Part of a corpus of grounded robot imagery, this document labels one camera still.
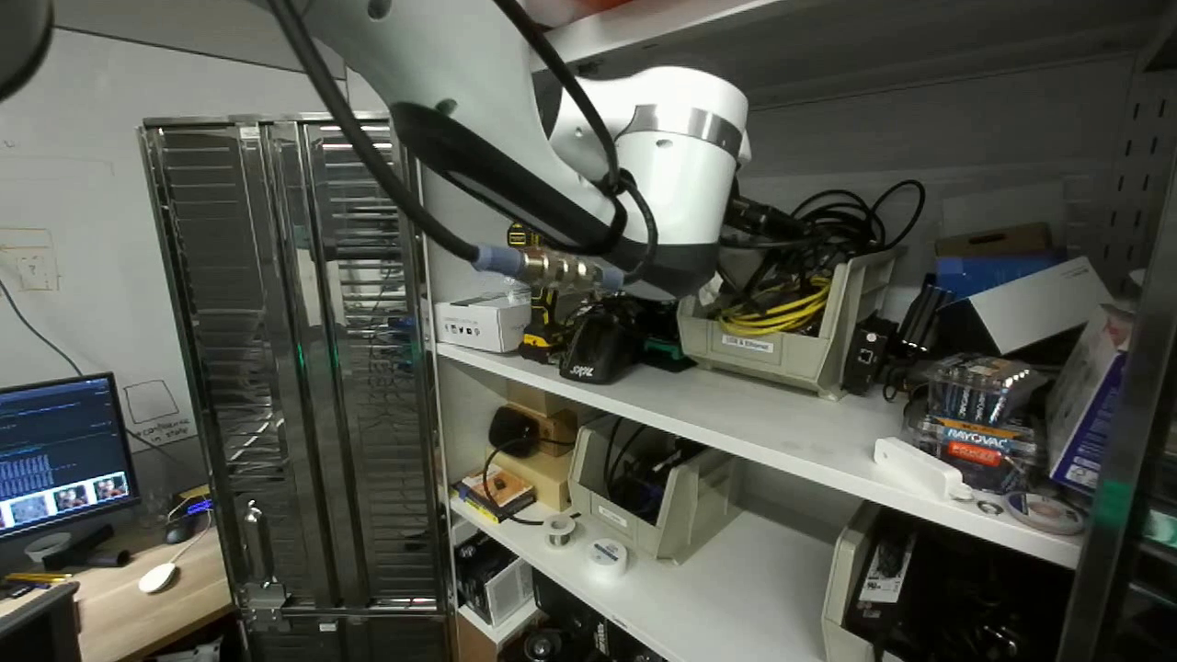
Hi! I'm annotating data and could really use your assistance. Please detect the black cylindrical device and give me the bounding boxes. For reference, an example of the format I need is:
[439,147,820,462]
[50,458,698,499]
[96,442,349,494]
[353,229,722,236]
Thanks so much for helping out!
[897,271,955,373]

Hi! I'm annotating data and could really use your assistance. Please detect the brown cardboard box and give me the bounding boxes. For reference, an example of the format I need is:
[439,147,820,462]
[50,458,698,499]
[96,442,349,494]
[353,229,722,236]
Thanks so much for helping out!
[935,221,1061,261]

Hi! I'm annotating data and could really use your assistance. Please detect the black battery charger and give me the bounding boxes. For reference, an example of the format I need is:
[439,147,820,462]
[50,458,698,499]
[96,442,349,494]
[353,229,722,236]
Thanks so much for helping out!
[555,299,653,385]

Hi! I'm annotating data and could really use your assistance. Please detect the black device with blue light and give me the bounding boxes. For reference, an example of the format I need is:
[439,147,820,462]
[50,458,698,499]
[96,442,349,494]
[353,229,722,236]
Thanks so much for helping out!
[159,484,221,548]

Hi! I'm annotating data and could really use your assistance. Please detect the wooden desk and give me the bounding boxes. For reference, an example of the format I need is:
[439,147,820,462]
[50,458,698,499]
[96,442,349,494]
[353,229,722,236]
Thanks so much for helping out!
[0,517,240,662]

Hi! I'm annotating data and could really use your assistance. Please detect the white box with black device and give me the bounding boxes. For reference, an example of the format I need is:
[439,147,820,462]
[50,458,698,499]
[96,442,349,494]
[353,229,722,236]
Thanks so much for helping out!
[448,533,537,630]

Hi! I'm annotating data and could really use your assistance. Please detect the thin black cable loop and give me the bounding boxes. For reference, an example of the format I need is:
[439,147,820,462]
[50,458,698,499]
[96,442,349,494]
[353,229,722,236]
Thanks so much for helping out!
[476,446,553,533]

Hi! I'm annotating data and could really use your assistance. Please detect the black round equipment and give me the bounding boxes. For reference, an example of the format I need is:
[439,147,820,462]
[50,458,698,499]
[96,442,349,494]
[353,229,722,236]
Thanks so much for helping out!
[504,576,653,662]

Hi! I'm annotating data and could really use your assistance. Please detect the stainless steel tray rack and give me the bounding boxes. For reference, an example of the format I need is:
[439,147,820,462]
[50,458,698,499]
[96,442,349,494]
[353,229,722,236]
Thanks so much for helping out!
[136,115,451,662]

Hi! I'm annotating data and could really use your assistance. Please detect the clear battery blister pack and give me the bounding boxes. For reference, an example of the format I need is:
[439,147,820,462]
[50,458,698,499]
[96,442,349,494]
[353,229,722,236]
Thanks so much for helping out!
[920,354,1061,431]

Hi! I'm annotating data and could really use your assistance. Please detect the white wall plate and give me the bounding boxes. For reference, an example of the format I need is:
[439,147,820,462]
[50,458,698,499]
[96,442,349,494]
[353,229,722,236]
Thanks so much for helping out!
[118,376,193,439]

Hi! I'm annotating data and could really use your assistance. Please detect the white label printer device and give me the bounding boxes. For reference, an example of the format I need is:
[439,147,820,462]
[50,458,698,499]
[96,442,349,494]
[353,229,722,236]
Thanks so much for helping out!
[570,418,744,567]

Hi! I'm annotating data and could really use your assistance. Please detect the small white plastic piece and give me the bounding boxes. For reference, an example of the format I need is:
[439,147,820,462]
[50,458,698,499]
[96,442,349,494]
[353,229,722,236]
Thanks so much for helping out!
[867,434,976,499]

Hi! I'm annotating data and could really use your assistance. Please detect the black cables in bin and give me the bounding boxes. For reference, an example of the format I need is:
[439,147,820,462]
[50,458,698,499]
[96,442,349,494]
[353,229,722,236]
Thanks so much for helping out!
[597,418,709,526]
[874,522,1073,662]

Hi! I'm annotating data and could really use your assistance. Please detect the battery pack with orange label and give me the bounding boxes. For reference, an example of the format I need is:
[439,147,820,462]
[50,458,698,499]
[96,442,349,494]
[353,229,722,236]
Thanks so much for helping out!
[910,413,1047,498]

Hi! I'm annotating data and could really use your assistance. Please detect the white wall outlet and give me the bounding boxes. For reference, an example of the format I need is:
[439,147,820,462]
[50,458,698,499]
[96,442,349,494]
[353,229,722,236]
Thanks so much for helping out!
[0,229,64,299]

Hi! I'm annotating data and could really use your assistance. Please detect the small green item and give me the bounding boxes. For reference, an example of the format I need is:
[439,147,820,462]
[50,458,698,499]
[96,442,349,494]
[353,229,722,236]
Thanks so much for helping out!
[641,336,689,373]

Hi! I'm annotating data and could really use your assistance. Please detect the blue and white box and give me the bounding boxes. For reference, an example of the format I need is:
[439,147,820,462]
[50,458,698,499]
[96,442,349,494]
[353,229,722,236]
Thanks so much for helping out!
[1045,301,1141,499]

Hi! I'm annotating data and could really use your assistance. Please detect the blue flat box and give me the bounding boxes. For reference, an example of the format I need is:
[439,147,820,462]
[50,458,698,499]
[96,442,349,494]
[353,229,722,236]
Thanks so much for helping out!
[935,247,1067,304]

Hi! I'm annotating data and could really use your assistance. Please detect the grey storage bin yellow cable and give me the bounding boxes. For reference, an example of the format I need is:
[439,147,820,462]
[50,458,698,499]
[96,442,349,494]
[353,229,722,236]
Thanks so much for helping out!
[669,247,910,398]

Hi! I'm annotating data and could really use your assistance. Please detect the orange booklet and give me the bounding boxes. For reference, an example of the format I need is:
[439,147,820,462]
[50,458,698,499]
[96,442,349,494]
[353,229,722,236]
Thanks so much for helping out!
[448,469,539,529]

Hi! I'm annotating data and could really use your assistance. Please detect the thin black wall cable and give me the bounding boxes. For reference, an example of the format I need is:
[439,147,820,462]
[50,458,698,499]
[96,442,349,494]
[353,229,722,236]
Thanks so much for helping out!
[0,277,200,494]

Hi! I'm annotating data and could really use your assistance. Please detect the coiled yellow cable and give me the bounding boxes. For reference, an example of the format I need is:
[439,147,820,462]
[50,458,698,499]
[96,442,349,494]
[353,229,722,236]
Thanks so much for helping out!
[716,281,837,343]

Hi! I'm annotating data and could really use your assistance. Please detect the black cable bundle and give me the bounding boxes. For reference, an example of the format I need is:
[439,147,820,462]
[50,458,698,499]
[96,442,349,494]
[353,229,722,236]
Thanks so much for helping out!
[782,175,931,294]

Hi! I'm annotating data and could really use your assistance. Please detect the yellow black cordless drill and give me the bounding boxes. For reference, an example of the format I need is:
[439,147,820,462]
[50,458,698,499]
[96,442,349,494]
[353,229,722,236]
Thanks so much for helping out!
[504,225,618,366]

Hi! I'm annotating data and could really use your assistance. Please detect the black monitor stand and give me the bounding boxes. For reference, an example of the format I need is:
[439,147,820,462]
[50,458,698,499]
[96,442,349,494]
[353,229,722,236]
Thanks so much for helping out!
[20,522,136,576]

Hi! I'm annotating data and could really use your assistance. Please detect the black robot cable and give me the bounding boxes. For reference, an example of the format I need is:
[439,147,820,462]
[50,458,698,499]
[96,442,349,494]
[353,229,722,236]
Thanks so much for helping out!
[261,0,674,294]

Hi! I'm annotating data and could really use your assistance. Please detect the flat clear tape roll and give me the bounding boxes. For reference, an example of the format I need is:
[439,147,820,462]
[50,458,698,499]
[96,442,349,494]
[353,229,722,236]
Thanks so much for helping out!
[999,484,1088,542]

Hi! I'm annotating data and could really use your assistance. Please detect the plain white cardboard box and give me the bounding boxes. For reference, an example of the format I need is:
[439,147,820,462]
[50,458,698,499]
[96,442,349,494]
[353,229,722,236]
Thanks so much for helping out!
[965,252,1114,360]

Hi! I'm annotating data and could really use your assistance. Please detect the black charger block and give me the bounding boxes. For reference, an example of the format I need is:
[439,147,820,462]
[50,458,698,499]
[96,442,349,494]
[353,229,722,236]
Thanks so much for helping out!
[844,312,900,398]

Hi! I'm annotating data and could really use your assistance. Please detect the white computer mouse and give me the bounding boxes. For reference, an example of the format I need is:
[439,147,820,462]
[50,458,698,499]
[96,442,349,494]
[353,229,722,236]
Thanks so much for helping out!
[132,558,188,601]

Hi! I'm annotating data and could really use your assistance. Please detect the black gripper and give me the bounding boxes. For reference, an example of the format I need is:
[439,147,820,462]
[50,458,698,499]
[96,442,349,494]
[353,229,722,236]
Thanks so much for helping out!
[722,197,798,259]

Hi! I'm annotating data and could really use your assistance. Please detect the computer monitor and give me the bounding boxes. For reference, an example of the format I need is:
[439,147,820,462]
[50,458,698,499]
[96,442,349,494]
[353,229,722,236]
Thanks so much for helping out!
[0,373,143,550]

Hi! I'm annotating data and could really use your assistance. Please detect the black power adapter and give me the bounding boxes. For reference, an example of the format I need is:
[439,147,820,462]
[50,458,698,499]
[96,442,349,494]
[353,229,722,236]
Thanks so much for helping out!
[484,402,548,458]

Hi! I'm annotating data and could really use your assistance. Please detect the tan cardboard box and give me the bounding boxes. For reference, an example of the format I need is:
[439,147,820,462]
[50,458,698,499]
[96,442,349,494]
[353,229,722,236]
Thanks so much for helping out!
[511,409,585,517]

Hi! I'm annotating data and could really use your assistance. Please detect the white box with icons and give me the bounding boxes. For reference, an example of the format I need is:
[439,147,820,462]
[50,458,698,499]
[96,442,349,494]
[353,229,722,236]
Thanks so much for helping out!
[435,288,532,358]

